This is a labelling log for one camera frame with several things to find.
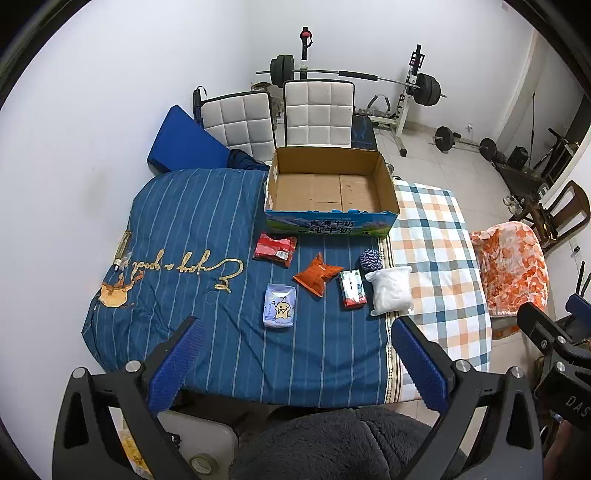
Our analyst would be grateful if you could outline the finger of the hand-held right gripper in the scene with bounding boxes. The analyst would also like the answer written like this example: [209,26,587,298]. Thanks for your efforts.
[516,302,591,363]
[567,294,591,324]

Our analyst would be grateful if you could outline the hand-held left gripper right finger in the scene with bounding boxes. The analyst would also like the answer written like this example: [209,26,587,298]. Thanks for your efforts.
[390,316,543,480]

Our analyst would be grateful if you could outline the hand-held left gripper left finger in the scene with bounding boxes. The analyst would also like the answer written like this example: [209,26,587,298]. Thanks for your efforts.
[53,316,206,480]

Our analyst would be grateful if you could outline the white plastic bag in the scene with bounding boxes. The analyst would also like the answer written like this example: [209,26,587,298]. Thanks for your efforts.
[365,265,415,317]

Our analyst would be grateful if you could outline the green red milk carton pack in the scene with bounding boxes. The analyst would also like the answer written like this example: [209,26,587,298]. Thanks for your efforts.
[338,270,369,311]

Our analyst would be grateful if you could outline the blue white yarn ball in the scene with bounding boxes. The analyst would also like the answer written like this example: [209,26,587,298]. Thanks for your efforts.
[359,248,384,273]

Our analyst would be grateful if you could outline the blue white tissue packet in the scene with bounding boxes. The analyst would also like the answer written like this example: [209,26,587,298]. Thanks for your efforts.
[262,282,297,329]

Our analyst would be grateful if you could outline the orange snack packet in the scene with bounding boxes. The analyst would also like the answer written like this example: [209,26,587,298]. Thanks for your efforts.
[293,253,345,298]

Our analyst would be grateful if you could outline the red snack packet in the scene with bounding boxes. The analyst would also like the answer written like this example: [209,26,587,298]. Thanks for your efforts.
[253,232,298,269]

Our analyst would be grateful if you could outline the cardboard box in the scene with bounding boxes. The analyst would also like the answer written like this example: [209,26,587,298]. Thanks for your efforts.
[264,147,402,239]

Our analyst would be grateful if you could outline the orange floral blanket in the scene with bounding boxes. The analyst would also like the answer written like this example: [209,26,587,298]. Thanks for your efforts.
[470,222,550,319]

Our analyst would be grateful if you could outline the dark wooden chair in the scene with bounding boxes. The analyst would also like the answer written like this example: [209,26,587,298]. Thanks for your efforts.
[531,180,591,252]

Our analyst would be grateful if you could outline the plaid blanket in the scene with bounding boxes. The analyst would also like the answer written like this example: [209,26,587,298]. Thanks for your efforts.
[385,178,492,402]

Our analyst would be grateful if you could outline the person's dark fleece pants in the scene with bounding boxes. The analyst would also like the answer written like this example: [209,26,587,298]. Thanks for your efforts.
[231,406,467,480]

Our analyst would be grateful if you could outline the small clear tube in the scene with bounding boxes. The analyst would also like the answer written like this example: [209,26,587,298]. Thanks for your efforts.
[114,232,132,269]

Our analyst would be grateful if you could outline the dark wooden table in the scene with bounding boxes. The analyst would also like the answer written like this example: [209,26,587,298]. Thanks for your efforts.
[496,162,552,200]

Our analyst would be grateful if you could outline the blue striped blanket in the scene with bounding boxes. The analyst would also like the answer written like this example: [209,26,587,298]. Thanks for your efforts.
[82,167,398,409]

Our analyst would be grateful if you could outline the short barbell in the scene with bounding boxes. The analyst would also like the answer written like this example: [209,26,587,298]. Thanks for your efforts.
[434,126,498,162]

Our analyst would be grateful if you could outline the navy cloth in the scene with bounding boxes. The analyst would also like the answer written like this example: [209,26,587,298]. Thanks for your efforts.
[226,148,271,172]

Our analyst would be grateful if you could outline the blue foam mat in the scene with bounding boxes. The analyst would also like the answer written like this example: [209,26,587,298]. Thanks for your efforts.
[147,105,232,174]

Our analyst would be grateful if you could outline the black blue weight bench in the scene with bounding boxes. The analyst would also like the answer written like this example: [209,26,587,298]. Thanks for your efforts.
[352,114,377,151]

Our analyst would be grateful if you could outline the white quilted chair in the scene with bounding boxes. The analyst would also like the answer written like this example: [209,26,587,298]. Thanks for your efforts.
[281,79,355,149]
[193,85,278,164]

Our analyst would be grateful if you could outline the white barbell rack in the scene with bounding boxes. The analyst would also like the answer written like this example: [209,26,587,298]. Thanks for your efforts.
[295,27,428,158]

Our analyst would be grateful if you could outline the long racked barbell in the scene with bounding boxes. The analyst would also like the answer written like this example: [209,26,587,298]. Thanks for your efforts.
[256,54,448,108]

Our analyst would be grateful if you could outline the grey handle attachment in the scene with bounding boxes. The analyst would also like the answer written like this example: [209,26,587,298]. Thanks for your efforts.
[367,93,392,116]

